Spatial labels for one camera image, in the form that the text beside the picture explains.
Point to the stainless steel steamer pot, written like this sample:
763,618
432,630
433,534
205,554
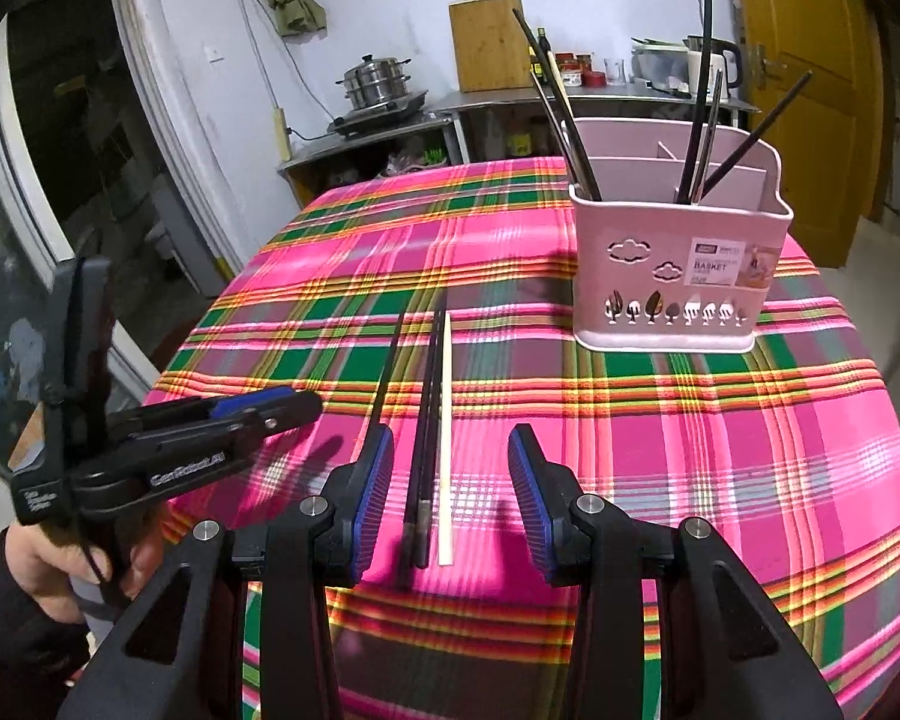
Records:
376,80

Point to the left hand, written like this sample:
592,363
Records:
43,569

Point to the dark oil bottle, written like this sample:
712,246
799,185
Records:
543,43

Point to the black chopstick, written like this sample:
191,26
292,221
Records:
562,139
418,510
758,132
560,101
700,102
703,158
382,388

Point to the yellow wooden door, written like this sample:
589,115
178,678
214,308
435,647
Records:
830,138

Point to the red lidded jar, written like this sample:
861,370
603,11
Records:
577,71

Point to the low metal side shelf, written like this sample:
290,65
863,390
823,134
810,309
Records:
428,140

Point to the pink plastic utensil basket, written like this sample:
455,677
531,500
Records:
660,277

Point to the wooden cutting board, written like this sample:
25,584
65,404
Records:
490,49

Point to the black induction cooker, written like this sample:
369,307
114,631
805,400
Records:
382,115

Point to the cream white chopstick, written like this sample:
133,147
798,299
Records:
445,535

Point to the grey plastic container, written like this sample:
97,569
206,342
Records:
663,65

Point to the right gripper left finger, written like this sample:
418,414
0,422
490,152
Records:
343,521

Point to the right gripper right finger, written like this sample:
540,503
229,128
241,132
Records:
574,537

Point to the pink plaid tablecloth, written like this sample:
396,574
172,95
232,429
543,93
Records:
791,450

